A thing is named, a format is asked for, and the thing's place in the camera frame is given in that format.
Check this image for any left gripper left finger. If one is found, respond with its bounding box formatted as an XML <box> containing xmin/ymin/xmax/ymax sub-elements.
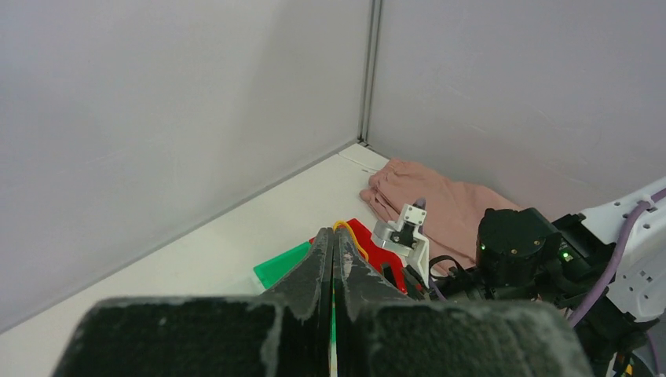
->
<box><xmin>53</xmin><ymin>228</ymin><xmax>334</xmax><ymax>376</ymax></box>

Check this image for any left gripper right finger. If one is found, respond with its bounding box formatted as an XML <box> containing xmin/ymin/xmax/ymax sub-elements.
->
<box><xmin>332</xmin><ymin>229</ymin><xmax>592</xmax><ymax>376</ymax></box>

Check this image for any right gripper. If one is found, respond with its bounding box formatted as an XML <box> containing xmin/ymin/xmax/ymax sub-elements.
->
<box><xmin>379</xmin><ymin>254</ymin><xmax>490</xmax><ymax>303</ymax></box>

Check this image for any yellow cable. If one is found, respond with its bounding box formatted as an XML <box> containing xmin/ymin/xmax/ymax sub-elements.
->
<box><xmin>332</xmin><ymin>220</ymin><xmax>371</xmax><ymax>262</ymax></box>

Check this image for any green plastic bin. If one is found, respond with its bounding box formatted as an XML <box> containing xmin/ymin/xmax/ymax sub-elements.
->
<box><xmin>253</xmin><ymin>241</ymin><xmax>311</xmax><ymax>290</ymax></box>

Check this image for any pink cloth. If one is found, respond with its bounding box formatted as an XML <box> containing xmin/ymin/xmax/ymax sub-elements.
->
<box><xmin>360</xmin><ymin>159</ymin><xmax>521</xmax><ymax>269</ymax></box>

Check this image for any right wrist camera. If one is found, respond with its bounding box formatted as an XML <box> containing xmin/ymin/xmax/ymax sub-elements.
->
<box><xmin>371</xmin><ymin>198</ymin><xmax>430</xmax><ymax>288</ymax></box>

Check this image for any red plastic bin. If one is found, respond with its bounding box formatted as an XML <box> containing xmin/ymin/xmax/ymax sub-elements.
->
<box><xmin>333</xmin><ymin>218</ymin><xmax>407</xmax><ymax>294</ymax></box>

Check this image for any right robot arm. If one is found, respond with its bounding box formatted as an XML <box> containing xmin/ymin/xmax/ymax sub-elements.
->
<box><xmin>371</xmin><ymin>180</ymin><xmax>665</xmax><ymax>376</ymax></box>

